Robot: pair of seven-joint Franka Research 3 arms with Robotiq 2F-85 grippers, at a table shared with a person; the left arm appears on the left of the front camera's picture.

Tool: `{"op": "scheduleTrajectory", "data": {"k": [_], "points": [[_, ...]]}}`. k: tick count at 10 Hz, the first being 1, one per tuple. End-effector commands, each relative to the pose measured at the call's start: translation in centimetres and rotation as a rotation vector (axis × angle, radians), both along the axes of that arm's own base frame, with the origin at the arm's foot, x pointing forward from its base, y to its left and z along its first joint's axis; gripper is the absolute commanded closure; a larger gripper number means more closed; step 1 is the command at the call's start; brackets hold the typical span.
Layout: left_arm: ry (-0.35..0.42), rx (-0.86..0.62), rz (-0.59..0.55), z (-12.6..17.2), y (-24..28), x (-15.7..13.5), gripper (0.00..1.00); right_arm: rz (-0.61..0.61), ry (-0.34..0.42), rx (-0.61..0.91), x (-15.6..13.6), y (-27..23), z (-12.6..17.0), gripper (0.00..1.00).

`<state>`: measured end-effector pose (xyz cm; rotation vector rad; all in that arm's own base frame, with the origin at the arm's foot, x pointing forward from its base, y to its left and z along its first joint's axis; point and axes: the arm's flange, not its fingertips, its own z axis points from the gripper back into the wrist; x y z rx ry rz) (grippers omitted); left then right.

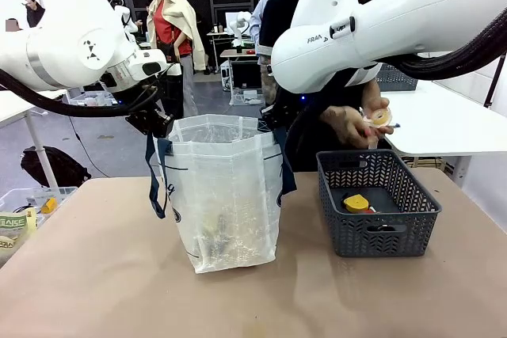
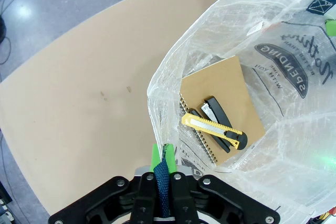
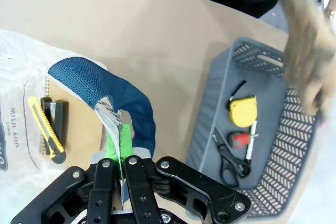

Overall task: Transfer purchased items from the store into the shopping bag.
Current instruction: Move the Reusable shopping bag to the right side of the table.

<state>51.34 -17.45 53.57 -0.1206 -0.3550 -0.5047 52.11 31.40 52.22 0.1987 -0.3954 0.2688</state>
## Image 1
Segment white side table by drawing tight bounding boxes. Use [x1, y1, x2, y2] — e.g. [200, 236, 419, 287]
[379, 79, 507, 180]

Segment person in dark clothes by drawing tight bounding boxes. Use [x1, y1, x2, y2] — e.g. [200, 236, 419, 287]
[22, 0, 47, 29]

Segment clear bin with lid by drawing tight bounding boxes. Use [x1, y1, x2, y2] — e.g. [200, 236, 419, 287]
[67, 89, 116, 108]

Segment person in black shirt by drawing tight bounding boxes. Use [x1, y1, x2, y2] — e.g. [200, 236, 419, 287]
[259, 0, 405, 173]

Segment yellow tape measure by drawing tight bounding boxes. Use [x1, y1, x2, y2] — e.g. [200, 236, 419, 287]
[341, 193, 372, 215]

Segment person's tattooed right hand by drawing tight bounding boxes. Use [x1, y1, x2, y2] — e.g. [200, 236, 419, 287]
[319, 106, 376, 149]

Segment person in blue shirt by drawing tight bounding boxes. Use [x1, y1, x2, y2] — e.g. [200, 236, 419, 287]
[248, 0, 275, 60]

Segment person's tattooed left hand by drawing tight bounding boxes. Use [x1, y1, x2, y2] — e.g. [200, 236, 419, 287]
[362, 96, 393, 127]

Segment small dark mesh basket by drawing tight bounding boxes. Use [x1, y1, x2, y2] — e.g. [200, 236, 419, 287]
[375, 62, 420, 93]

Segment mannequin with cream jacket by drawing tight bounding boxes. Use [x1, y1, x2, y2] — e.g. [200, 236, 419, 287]
[143, 0, 208, 118]

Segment brown background table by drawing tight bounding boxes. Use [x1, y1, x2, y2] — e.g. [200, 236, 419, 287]
[219, 47, 263, 92]

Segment grey plastic mesh basket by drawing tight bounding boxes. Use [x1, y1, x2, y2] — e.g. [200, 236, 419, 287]
[315, 149, 443, 258]

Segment black backpack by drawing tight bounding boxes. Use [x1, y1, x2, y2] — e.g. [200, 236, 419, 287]
[20, 145, 93, 189]

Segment person's left forearm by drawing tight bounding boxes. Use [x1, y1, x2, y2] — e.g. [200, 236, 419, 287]
[363, 78, 383, 104]

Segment round packaged tape roll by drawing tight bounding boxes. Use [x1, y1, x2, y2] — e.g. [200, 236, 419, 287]
[362, 108, 402, 131]

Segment white desk with legs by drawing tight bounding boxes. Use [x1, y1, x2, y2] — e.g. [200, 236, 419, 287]
[0, 89, 69, 189]

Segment green cream snack bag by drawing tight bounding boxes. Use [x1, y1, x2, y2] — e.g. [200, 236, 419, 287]
[0, 207, 40, 264]

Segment dark item inside bag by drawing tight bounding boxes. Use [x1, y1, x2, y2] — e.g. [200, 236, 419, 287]
[200, 212, 233, 262]

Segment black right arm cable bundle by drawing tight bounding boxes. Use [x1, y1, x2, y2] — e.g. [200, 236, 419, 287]
[375, 8, 507, 82]

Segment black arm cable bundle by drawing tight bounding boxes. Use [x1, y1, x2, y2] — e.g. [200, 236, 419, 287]
[0, 68, 164, 119]
[375, 8, 507, 82]

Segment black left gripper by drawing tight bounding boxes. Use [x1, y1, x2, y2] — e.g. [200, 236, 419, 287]
[125, 109, 176, 139]

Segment white translucent shopping bag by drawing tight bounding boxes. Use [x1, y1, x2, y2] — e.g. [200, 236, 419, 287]
[143, 113, 298, 275]

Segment yellow wedge item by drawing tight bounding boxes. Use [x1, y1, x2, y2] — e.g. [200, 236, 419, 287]
[40, 196, 59, 215]

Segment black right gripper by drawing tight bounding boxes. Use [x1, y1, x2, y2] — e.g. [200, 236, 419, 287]
[257, 103, 288, 134]

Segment black stand pole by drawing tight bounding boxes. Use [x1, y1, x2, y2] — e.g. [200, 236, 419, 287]
[483, 51, 503, 109]

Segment person's tattooed right forearm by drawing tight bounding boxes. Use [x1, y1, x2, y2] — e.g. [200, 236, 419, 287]
[260, 63, 279, 108]

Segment clear bin with yellow item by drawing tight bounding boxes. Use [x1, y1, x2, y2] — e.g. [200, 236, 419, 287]
[0, 185, 78, 222]

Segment black left arm cable bundle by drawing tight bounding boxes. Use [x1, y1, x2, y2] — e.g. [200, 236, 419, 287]
[0, 68, 164, 119]

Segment clear bin with white items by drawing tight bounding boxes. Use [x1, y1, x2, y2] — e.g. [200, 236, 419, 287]
[228, 87, 265, 107]

